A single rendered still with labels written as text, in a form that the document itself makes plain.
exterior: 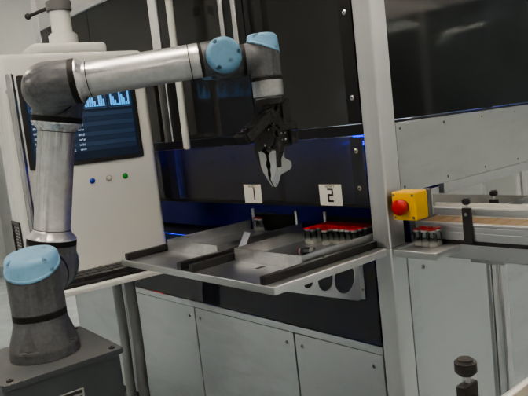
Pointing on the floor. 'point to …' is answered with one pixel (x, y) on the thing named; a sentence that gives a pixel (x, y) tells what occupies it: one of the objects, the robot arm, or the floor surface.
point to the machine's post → (384, 193)
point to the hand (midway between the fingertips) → (272, 181)
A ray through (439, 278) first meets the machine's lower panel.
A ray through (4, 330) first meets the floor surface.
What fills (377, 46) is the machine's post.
